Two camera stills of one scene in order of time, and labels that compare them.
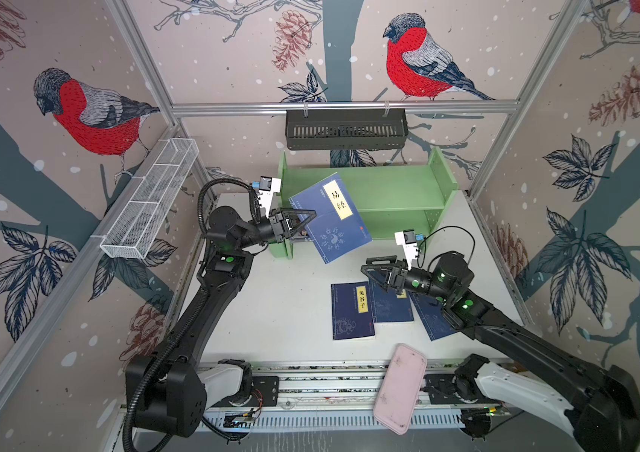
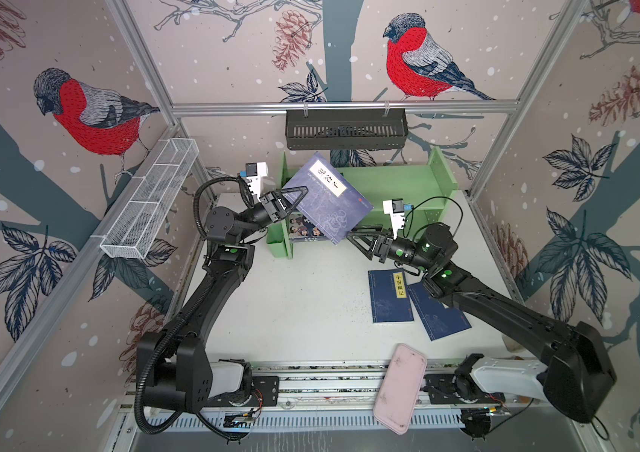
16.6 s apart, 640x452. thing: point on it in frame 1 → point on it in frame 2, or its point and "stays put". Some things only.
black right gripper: (401, 276) → (385, 246)
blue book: (433, 316) stays put
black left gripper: (280, 227) → (272, 214)
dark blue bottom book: (352, 312) → (330, 201)
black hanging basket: (346, 129) stays put
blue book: (390, 306) stays put
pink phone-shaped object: (401, 388) stays put
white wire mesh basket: (133, 231) stays put
